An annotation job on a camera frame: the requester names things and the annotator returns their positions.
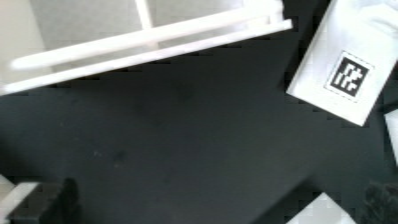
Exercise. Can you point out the white cabinet door panel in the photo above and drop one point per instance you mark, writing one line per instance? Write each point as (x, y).
(351, 58)

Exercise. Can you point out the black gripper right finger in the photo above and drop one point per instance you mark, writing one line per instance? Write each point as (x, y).
(381, 204)

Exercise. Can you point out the white cabinet top block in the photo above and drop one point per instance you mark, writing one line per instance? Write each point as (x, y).
(322, 213)

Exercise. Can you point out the white cabinet door with knob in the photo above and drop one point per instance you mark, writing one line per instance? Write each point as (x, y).
(392, 125)

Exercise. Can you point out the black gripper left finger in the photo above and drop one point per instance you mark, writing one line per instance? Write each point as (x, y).
(42, 203)

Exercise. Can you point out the white cabinet body box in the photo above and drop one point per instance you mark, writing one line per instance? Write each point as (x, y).
(70, 38)

